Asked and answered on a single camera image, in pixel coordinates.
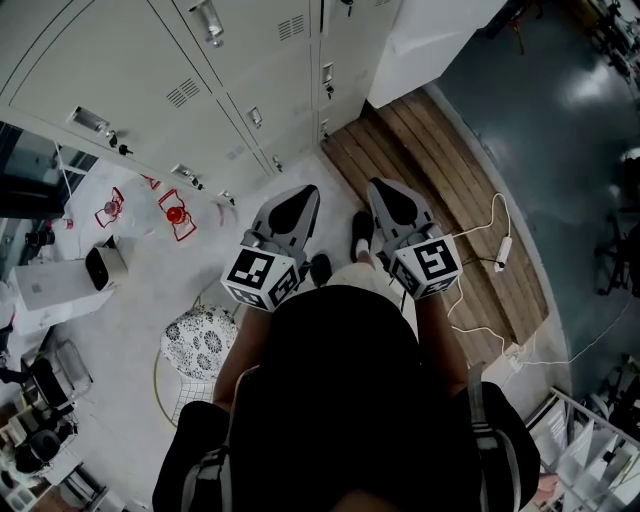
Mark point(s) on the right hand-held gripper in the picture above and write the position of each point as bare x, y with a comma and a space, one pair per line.
430, 260

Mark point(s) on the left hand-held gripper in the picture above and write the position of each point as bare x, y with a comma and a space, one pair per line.
250, 272

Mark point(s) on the white locker cabinets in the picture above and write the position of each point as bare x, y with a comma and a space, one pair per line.
150, 50

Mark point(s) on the person's right forearm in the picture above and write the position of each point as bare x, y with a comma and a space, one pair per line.
440, 340

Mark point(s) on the person's left forearm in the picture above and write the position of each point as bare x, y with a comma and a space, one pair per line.
240, 350

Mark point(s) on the clear plastic jar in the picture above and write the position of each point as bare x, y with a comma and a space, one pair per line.
226, 210

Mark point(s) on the white power strip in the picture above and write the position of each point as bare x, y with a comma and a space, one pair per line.
517, 359
503, 255

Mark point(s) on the person's right black shoe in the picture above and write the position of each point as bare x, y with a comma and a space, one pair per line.
361, 227

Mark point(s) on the person's beige shorts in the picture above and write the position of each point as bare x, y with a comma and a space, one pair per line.
355, 280

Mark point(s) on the floral seat cushion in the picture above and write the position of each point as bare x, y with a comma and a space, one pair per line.
197, 342

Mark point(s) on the wooden plank platform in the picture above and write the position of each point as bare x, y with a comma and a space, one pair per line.
415, 150

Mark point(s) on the black and beige device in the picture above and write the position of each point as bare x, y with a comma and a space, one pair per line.
102, 270

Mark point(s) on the person's black shirt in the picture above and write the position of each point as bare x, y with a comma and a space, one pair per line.
340, 400

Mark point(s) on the black office chair base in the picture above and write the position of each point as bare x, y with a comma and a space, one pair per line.
620, 260

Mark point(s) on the black padlock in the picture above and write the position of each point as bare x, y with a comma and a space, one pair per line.
329, 91

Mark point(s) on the clear plastic tray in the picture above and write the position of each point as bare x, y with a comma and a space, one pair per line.
75, 365

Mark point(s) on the white cardboard box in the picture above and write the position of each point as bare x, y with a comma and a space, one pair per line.
50, 295

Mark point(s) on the black machine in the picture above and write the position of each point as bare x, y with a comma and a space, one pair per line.
47, 382

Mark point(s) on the dark glass door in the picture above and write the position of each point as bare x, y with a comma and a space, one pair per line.
30, 175

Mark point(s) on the white partition shelf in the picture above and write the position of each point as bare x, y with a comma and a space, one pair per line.
590, 450

